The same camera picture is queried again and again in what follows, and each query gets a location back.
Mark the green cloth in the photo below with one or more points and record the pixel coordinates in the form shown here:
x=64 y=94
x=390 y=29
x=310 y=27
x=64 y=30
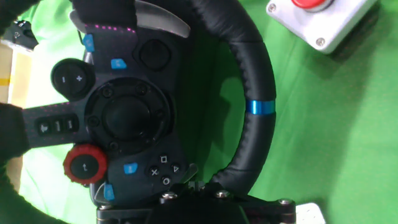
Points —
x=342 y=124

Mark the black leather steering wheel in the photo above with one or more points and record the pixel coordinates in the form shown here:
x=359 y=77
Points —
x=258 y=77

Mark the silver kitchen scale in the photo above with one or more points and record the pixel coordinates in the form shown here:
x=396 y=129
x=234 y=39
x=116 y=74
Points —
x=309 y=214

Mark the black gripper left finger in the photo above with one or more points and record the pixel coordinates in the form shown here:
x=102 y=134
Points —
x=124 y=214

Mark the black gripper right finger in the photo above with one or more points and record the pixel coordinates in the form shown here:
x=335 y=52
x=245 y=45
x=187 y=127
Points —
x=270 y=211

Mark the grey box large red button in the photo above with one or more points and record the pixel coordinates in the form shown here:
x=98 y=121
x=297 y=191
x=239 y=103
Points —
x=326 y=28

